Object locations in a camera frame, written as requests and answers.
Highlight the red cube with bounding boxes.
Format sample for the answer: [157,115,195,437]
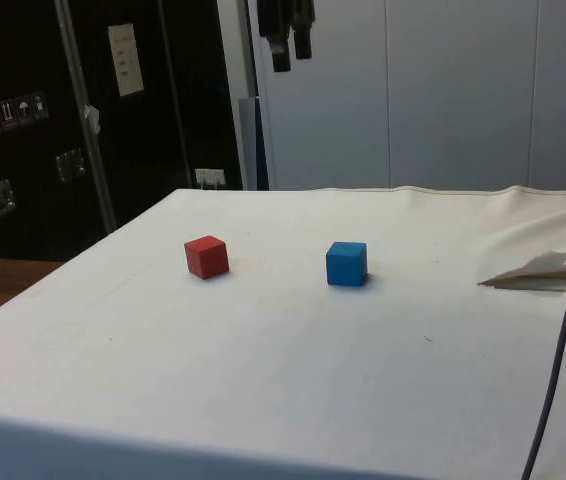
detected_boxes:
[183,234,231,279]

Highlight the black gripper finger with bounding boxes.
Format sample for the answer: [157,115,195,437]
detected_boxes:
[256,0,293,74]
[288,0,317,61]

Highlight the blue cube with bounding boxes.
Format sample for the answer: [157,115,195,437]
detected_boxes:
[325,241,368,287]

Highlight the black cabinet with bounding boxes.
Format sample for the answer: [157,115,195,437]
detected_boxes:
[0,0,245,261]

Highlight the pale lockers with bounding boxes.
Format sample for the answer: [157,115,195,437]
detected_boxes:
[216,0,566,192]

